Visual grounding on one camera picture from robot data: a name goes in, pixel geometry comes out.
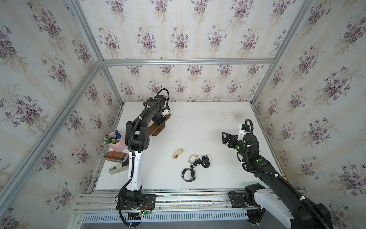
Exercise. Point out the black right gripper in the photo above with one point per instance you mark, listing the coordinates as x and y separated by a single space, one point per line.
234 139

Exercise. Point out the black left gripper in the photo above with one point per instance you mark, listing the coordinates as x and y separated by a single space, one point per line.
162 121

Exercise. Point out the brown wooden watch stand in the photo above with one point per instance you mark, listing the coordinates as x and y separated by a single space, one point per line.
158 124

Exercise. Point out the beige band smartwatch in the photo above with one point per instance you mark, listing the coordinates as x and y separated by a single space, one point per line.
193 158

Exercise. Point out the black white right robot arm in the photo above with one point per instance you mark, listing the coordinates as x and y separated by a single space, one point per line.
293 209

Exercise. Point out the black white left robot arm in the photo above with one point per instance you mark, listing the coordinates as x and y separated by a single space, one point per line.
151 121

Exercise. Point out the black square digital watch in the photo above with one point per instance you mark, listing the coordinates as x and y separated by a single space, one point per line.
205 161

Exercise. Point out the pink pen cup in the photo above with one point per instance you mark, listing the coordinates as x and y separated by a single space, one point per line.
115 141

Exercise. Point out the brown plaid case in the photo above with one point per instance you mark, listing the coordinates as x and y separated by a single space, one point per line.
115 156

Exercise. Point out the white grey stapler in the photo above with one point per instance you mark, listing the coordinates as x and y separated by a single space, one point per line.
119 167

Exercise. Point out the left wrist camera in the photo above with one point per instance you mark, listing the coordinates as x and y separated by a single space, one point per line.
166 111

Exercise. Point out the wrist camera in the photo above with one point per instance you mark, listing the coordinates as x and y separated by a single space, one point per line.
166 111
242 132

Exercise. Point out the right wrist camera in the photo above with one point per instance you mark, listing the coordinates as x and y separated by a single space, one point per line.
242 132

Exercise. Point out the dark grey strap watch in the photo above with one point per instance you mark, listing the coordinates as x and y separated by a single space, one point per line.
196 163

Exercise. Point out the black round bracelet watch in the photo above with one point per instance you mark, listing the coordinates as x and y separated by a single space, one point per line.
188 175

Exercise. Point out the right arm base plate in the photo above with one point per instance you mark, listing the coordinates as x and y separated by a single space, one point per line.
239 199

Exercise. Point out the slotted white cable duct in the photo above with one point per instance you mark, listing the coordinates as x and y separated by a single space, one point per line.
167 216

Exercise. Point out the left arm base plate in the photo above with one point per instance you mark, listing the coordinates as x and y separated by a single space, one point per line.
148 203

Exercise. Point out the aluminium mounting rail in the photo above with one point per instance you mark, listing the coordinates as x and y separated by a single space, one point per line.
167 200

